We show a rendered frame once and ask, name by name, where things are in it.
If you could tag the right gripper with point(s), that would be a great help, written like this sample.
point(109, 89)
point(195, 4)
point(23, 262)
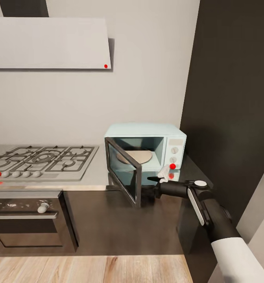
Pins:
point(166, 188)

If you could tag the microwave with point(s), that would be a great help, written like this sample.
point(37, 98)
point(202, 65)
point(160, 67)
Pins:
point(133, 146)

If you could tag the burner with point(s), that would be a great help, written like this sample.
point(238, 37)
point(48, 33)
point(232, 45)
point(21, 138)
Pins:
point(46, 162)

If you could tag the oven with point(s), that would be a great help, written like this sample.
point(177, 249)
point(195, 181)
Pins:
point(36, 222)

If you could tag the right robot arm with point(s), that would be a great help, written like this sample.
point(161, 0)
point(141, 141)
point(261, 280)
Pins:
point(236, 261)

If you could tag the range hood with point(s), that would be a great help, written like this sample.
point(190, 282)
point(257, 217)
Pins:
point(29, 38)

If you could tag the fridge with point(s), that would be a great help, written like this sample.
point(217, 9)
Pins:
point(223, 119)

